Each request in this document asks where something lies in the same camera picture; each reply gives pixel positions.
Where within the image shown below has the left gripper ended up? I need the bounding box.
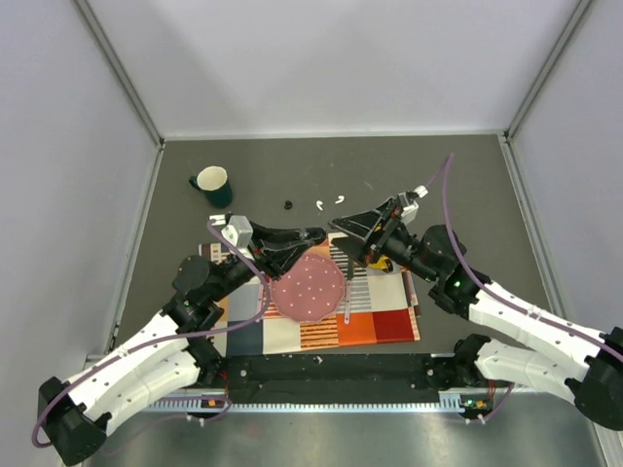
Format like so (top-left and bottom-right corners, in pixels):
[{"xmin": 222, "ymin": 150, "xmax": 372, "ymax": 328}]
[{"xmin": 209, "ymin": 221, "xmax": 313, "ymax": 303}]

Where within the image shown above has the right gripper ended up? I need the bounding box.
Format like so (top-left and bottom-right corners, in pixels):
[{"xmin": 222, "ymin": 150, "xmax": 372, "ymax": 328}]
[{"xmin": 330, "ymin": 198, "xmax": 438, "ymax": 283}]

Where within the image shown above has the black earbud charging case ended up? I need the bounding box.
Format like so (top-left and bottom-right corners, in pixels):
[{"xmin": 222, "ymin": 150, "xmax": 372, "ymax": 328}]
[{"xmin": 299, "ymin": 227, "xmax": 327, "ymax": 246}]

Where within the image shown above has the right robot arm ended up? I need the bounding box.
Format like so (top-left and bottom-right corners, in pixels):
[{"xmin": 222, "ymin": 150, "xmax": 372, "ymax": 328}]
[{"xmin": 329, "ymin": 193, "xmax": 622, "ymax": 431}]

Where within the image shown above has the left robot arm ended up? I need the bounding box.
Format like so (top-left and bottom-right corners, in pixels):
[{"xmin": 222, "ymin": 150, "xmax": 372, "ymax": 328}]
[{"xmin": 31, "ymin": 214, "xmax": 326, "ymax": 466}]

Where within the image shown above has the black knife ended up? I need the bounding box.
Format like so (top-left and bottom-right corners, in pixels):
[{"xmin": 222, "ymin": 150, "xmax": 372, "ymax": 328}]
[{"xmin": 347, "ymin": 258, "xmax": 354, "ymax": 282}]

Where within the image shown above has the yellow enamel mug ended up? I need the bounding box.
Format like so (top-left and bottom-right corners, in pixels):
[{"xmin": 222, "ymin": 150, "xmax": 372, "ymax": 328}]
[{"xmin": 368, "ymin": 256, "xmax": 393, "ymax": 273}]

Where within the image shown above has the pink dotted plate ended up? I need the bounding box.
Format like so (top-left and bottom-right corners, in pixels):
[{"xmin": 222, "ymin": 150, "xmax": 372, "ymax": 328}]
[{"xmin": 271, "ymin": 253, "xmax": 346, "ymax": 323}]

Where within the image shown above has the colourful patchwork placemat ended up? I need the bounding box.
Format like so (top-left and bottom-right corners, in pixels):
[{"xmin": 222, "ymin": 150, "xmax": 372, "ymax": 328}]
[{"xmin": 212, "ymin": 233, "xmax": 421, "ymax": 357}]

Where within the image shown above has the dark green mug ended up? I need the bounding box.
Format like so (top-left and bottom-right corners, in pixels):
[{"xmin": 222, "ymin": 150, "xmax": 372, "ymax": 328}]
[{"xmin": 189, "ymin": 165, "xmax": 233, "ymax": 209}]

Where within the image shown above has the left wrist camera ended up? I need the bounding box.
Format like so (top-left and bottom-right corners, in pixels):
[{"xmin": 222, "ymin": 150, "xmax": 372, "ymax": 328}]
[{"xmin": 222, "ymin": 215, "xmax": 253, "ymax": 249}]

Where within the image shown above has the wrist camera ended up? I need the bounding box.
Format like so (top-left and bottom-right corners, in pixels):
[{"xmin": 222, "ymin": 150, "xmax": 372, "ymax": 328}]
[
  {"xmin": 222, "ymin": 215, "xmax": 253, "ymax": 249},
  {"xmin": 397, "ymin": 191, "xmax": 420, "ymax": 225}
]

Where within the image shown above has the pink handled fork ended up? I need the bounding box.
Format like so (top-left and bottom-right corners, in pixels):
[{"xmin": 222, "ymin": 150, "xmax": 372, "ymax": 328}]
[{"xmin": 254, "ymin": 283, "xmax": 267, "ymax": 323}]

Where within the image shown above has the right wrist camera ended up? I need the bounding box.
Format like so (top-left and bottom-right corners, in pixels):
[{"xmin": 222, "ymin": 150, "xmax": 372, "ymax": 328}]
[{"xmin": 397, "ymin": 191, "xmax": 420, "ymax": 225}]

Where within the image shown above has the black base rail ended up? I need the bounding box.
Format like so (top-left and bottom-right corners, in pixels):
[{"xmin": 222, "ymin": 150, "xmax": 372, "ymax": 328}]
[{"xmin": 223, "ymin": 354, "xmax": 465, "ymax": 403}]

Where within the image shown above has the grey cable duct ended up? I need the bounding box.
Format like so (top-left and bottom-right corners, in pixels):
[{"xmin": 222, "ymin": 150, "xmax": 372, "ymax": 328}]
[{"xmin": 145, "ymin": 392, "xmax": 494, "ymax": 414}]

